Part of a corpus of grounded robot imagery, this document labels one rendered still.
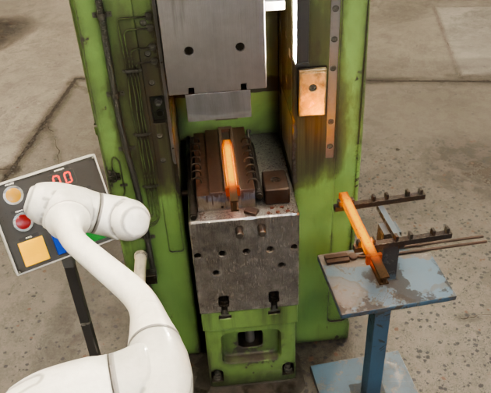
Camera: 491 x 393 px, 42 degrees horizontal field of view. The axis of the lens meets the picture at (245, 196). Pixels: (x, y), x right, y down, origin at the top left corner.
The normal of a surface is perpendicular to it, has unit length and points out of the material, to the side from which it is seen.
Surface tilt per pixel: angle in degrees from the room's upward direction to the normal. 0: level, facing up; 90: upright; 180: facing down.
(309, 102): 90
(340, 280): 0
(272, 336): 90
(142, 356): 11
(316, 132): 90
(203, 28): 90
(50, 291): 0
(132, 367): 7
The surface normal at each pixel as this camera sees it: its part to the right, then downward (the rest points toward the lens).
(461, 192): -0.04, -0.80
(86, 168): 0.41, 0.03
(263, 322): 0.09, 0.59
